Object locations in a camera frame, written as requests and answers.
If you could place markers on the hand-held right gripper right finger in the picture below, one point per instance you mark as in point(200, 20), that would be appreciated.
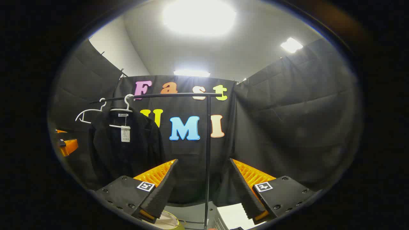
point(244, 191)

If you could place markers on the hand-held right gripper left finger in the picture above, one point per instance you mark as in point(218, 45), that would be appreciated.
point(163, 191)

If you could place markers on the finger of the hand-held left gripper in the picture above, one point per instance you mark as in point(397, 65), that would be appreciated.
point(60, 131)
point(69, 147)

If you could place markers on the black knit cardigan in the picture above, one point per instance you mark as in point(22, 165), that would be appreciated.
point(127, 159)

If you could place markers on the white clothes hanger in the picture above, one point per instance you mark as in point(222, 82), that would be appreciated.
point(118, 126)
point(92, 110)

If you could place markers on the black metal clothes rack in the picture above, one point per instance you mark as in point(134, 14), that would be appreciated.
point(208, 143)

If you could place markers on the white flat panel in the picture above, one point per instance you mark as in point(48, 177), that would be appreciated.
point(236, 217)

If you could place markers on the black backdrop cloth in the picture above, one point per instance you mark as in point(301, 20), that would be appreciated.
point(287, 111)

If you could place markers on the small ceiling light panel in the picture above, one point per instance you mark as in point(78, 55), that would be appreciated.
point(291, 44)

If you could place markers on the large ceiling light panel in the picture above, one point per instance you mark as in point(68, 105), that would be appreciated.
point(199, 16)

